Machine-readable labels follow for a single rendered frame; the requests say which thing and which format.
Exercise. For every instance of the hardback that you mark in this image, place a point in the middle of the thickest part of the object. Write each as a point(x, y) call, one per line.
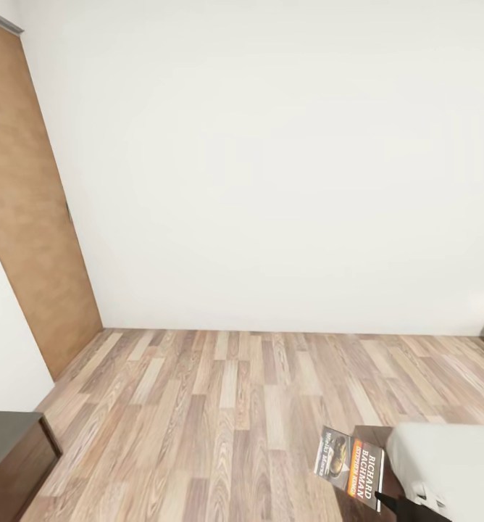
point(351, 464)

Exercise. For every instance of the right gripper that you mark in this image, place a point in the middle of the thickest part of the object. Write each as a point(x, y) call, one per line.
point(409, 511)

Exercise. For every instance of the bench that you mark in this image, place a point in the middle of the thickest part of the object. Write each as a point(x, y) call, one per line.
point(29, 451)

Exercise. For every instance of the sliding door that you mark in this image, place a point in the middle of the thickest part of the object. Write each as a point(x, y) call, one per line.
point(39, 248)

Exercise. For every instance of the bed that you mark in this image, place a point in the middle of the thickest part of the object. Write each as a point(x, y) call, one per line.
point(450, 457)

